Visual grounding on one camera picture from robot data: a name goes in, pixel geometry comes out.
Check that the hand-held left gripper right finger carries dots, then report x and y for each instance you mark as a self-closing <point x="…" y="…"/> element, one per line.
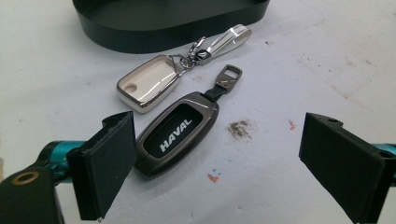
<point x="342" y="165"/>

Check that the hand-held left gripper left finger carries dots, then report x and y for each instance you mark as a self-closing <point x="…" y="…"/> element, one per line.
<point x="102" y="168"/>

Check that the dark grey car key case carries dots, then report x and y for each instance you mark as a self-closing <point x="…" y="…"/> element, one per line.
<point x="177" y="132"/>

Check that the cream car key case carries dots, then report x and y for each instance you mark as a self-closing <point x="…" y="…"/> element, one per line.
<point x="149" y="84"/>

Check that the black oval tray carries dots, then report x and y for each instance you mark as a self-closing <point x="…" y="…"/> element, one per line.
<point x="168" y="23"/>

